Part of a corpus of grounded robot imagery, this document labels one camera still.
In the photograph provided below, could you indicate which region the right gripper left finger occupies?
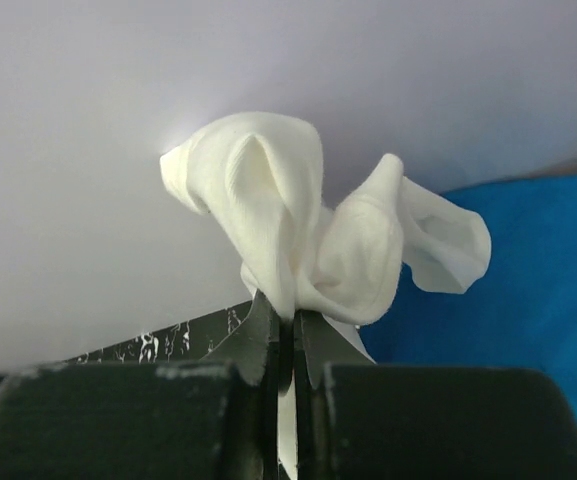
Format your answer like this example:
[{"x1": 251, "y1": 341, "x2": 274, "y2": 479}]
[{"x1": 0, "y1": 294, "x2": 280, "y2": 479}]

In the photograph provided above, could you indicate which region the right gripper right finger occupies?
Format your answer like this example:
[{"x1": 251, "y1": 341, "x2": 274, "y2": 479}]
[{"x1": 294, "y1": 311, "x2": 577, "y2": 480}]

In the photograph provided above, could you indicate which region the white t shirt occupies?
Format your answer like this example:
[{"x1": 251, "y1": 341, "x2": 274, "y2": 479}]
[{"x1": 158, "y1": 110, "x2": 493, "y2": 471}]

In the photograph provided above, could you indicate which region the folded blue t shirt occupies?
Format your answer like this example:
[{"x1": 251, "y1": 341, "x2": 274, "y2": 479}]
[{"x1": 360, "y1": 175, "x2": 577, "y2": 417}]

